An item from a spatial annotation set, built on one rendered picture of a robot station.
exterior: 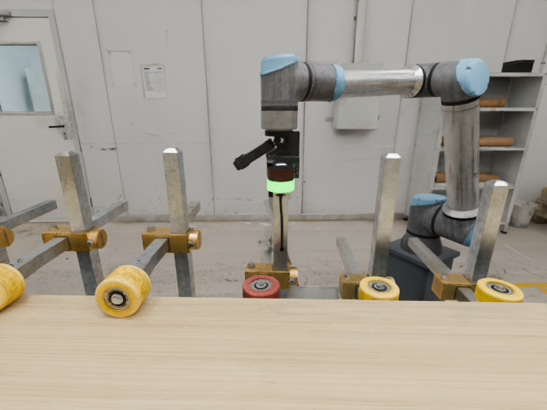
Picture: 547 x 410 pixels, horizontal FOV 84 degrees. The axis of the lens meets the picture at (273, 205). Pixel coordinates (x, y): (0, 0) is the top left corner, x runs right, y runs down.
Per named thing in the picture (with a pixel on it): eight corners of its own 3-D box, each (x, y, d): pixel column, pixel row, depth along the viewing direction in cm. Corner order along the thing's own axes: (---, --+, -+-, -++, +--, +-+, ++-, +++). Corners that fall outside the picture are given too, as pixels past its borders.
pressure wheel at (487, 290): (462, 331, 66) (474, 286, 63) (471, 314, 72) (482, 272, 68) (508, 351, 61) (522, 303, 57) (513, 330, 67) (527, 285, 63)
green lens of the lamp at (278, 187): (267, 185, 70) (267, 176, 69) (293, 185, 69) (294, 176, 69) (266, 192, 64) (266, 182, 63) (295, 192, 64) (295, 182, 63)
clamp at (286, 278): (247, 278, 82) (246, 262, 81) (296, 279, 82) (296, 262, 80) (244, 290, 77) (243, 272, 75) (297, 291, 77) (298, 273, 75)
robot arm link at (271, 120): (259, 111, 69) (261, 110, 78) (260, 133, 71) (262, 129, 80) (298, 111, 69) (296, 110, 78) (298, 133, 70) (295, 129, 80)
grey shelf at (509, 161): (403, 219, 354) (423, 76, 306) (478, 218, 357) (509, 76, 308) (422, 234, 312) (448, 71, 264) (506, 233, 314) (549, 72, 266)
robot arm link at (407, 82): (422, 65, 118) (268, 66, 89) (452, 61, 107) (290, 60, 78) (418, 97, 122) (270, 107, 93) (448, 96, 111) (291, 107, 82)
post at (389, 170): (362, 322, 85) (381, 151, 70) (374, 323, 85) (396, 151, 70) (365, 331, 82) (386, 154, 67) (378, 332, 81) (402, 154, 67)
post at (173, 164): (185, 316, 86) (167, 146, 71) (198, 316, 86) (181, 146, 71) (181, 324, 83) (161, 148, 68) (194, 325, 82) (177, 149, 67)
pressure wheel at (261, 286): (246, 315, 72) (244, 272, 68) (279, 315, 71) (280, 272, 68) (241, 339, 64) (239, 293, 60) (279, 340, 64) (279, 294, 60)
